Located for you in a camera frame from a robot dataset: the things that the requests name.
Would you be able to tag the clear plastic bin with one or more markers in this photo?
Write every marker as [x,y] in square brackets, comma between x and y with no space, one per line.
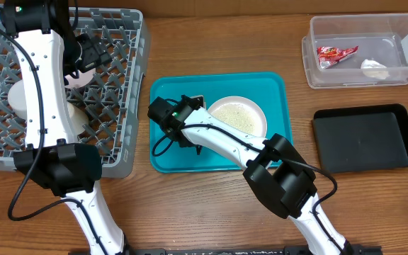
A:
[379,37]

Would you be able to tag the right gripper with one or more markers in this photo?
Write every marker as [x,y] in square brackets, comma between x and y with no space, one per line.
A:
[193,146]

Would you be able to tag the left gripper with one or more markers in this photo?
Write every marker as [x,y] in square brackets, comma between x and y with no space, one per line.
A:
[99,54]

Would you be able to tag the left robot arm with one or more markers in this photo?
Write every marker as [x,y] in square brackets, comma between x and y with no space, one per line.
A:
[48,50]

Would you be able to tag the black tray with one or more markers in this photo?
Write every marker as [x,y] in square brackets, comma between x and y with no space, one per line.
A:
[362,138]

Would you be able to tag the red snack wrapper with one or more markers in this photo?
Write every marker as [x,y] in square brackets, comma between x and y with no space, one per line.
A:
[329,56]

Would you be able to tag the small pink bowl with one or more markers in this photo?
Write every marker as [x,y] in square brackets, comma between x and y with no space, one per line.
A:
[82,80]

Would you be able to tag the cream cup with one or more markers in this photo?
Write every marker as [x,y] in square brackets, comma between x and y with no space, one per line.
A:
[75,120]

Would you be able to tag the grey dish rack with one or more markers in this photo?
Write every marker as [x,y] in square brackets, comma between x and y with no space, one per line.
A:
[110,99]

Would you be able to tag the grey-green bowl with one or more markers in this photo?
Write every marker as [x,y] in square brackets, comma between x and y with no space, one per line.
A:
[17,99]

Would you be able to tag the teal serving tray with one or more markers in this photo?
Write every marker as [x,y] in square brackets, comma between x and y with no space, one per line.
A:
[266,89]

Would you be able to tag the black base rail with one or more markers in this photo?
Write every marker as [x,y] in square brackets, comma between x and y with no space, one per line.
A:
[289,250]

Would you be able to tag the white napkin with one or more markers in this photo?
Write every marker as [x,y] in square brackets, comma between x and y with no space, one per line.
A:
[373,69]

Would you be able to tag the large white plate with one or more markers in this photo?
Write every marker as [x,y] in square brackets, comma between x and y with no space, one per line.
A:
[240,113]

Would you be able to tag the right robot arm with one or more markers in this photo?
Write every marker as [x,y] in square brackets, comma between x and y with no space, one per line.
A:
[279,177]

